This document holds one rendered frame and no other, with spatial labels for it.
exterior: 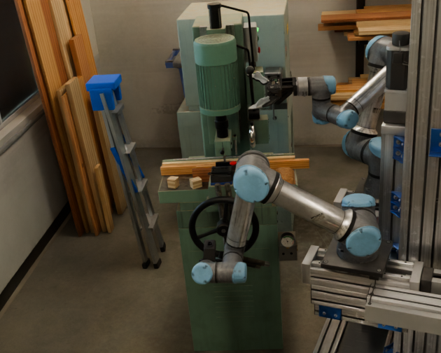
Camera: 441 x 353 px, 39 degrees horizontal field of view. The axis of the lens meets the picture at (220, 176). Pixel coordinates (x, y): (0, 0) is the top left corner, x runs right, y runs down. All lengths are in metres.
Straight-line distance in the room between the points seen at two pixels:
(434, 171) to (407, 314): 0.50
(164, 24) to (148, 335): 2.62
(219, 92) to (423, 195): 0.90
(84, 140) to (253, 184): 2.16
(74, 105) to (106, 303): 1.21
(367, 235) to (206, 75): 0.95
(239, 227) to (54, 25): 2.32
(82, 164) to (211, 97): 1.65
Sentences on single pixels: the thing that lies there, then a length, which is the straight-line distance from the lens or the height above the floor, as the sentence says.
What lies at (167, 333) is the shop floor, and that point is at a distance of 3.33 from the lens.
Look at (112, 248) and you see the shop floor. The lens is 4.08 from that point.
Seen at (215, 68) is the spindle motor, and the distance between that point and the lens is 2.55.
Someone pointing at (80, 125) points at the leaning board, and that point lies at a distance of 3.98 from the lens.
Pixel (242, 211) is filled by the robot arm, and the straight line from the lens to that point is 2.23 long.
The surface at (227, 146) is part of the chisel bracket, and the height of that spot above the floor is 1.04.
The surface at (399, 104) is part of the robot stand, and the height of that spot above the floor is 1.33.
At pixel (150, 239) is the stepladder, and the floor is 0.20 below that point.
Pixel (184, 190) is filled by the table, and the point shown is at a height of 0.90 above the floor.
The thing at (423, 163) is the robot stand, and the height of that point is 1.14.
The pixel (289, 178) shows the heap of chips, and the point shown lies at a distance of 2.67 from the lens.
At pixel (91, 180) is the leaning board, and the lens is 4.11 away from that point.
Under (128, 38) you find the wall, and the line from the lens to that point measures 5.16.
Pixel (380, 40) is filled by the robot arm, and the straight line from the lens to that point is 2.73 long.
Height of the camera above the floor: 2.12
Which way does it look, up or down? 26 degrees down
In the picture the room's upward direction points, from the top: 5 degrees counter-clockwise
